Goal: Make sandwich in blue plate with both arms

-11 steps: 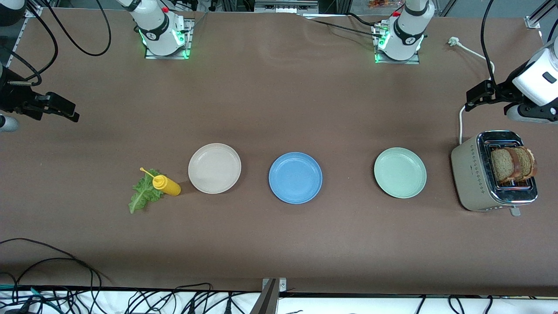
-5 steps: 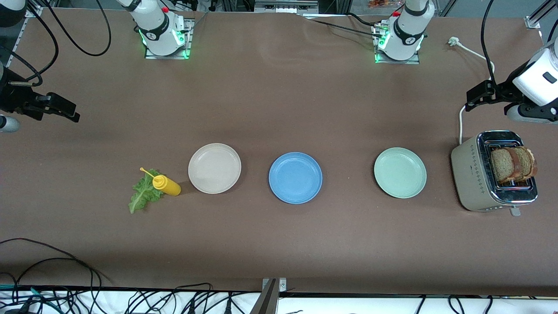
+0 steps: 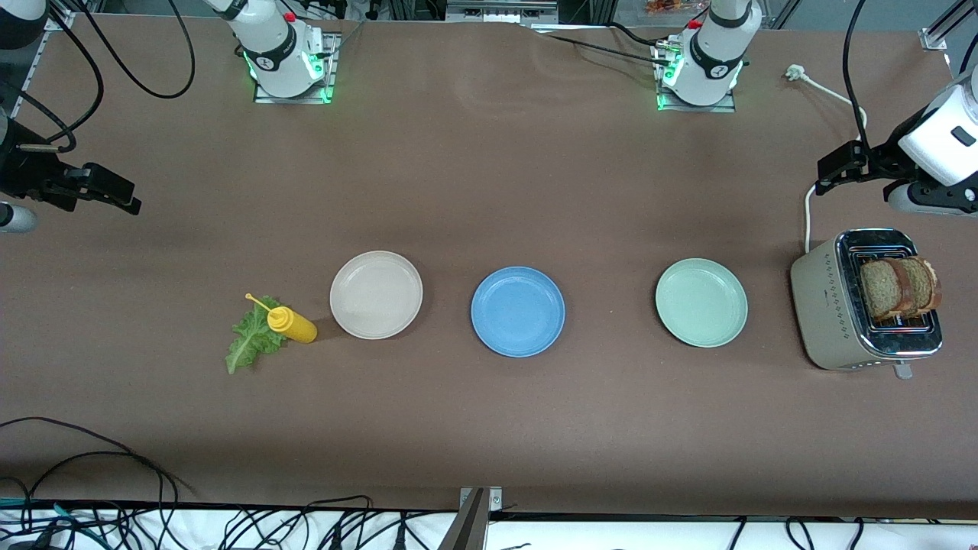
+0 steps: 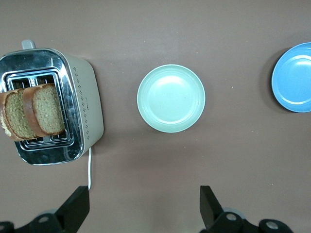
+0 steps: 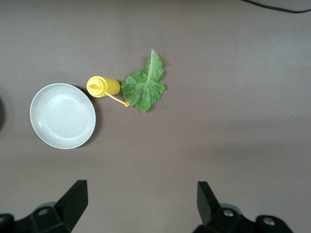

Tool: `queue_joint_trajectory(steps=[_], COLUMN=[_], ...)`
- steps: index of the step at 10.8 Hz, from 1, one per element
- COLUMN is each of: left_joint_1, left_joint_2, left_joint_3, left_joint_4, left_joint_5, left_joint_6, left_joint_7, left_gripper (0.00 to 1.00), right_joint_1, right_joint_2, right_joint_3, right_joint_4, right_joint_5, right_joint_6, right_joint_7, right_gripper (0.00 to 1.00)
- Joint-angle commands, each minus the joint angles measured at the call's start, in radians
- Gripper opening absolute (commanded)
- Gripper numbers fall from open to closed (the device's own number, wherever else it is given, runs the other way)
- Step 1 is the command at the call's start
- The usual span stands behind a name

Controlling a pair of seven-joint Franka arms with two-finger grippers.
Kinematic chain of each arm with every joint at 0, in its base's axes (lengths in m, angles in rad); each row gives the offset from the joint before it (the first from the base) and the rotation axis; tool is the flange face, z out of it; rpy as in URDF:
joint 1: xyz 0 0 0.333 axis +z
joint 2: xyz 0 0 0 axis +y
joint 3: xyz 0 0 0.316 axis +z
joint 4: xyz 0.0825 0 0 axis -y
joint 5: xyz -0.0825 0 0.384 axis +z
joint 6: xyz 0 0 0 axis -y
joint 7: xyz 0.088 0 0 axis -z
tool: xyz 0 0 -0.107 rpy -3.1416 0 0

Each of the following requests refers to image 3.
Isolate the brown bread slice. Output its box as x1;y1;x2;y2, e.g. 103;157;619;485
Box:
860;258;912;322
905;257;943;312

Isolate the green lettuce leaf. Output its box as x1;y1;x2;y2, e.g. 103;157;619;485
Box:
225;296;290;375

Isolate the yellow mustard squeeze bottle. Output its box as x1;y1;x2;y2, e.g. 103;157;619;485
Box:
244;293;319;345

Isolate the light green plate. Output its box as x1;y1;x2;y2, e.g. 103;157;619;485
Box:
655;257;749;349

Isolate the beige plate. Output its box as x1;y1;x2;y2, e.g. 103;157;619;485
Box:
329;251;424;341

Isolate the blue plate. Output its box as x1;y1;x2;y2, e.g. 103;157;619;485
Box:
470;266;567;358

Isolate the beige chrome toaster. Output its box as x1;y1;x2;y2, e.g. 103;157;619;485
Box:
790;228;944;380

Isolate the aluminium corner profile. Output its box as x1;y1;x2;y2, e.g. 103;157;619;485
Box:
919;0;978;53

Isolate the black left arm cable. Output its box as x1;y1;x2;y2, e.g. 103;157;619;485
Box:
842;0;873;147

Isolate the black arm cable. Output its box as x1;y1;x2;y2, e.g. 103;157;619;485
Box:
842;0;873;147
15;0;196;154

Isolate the white toaster power cord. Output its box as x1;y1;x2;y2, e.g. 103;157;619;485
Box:
785;64;869;254

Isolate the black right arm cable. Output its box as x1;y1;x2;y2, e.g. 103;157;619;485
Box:
15;0;196;154

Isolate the aluminium table edge rail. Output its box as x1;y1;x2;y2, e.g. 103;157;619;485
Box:
15;11;73;115

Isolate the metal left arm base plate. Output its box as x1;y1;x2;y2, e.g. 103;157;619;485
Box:
656;42;738;113

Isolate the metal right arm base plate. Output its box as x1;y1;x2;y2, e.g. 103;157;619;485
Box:
254;32;338;105

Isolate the black cable loop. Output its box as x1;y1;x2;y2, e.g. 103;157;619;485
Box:
0;416;196;509

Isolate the thin black base cable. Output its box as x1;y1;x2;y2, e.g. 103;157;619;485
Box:
535;23;673;66

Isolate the aluminium frame block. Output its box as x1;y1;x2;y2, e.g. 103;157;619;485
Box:
445;0;560;25

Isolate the aluminium profile post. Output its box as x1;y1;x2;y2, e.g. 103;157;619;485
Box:
438;487;504;550

